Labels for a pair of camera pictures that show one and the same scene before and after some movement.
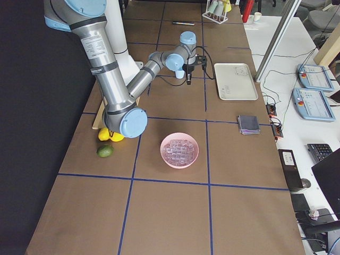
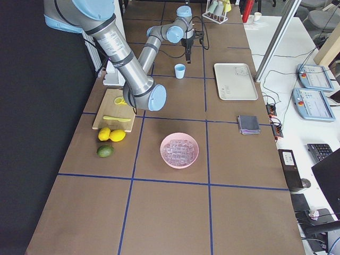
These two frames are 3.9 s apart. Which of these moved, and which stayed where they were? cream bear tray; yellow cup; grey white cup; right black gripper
Moved: right black gripper
Stayed: yellow cup; cream bear tray; grey white cup
